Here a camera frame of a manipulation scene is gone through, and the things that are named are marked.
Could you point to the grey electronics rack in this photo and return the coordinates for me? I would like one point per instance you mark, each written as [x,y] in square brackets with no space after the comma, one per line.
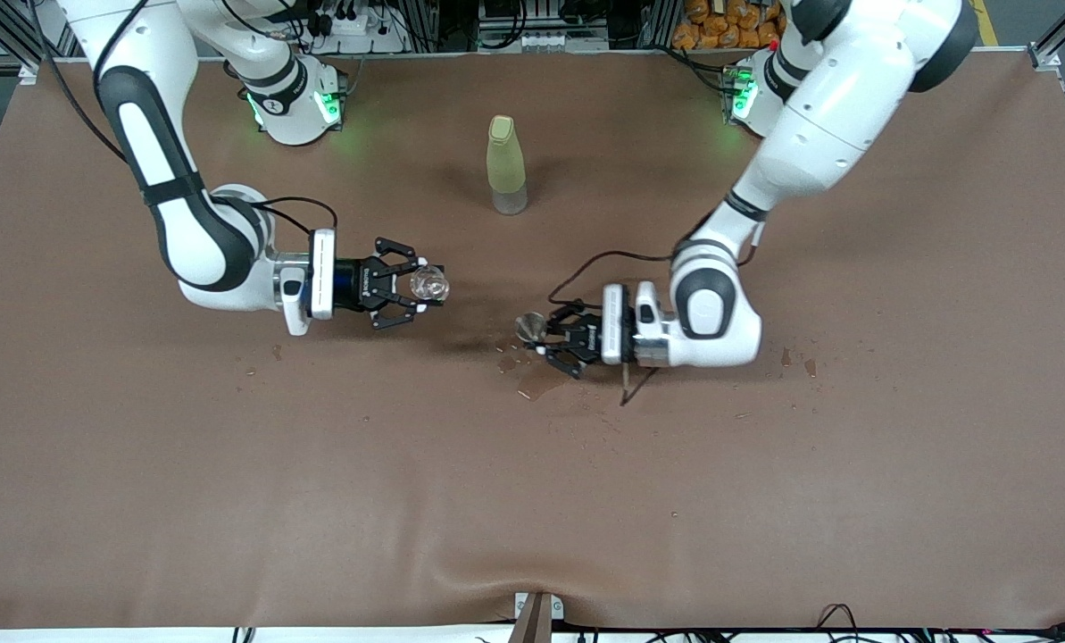
[541,36]

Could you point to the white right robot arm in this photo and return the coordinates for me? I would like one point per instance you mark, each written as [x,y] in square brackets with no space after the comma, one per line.
[153,143]

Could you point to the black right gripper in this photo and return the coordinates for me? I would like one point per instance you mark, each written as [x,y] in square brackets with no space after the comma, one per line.
[361,283]

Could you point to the white power strip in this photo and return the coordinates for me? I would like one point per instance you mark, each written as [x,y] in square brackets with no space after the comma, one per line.
[353,27]

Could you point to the silver metal jigger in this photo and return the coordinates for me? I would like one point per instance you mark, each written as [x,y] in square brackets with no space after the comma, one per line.
[530,327]

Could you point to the brown table cover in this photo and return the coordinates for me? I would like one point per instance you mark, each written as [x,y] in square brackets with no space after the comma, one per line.
[532,500]

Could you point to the orange snack bag pile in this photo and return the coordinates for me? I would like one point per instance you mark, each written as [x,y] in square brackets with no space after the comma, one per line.
[728,27]

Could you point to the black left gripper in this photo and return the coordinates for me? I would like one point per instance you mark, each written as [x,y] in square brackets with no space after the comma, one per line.
[588,338]

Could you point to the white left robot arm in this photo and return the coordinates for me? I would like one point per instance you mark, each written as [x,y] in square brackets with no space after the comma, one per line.
[836,107]

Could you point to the brown liquid puddle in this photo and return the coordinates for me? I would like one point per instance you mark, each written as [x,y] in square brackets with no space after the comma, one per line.
[541,386]

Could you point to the small clear glass cup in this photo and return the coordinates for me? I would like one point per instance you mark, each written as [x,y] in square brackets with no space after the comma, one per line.
[429,284]

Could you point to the yellow-green frosted bottle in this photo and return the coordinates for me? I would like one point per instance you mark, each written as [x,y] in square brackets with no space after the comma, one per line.
[505,170]

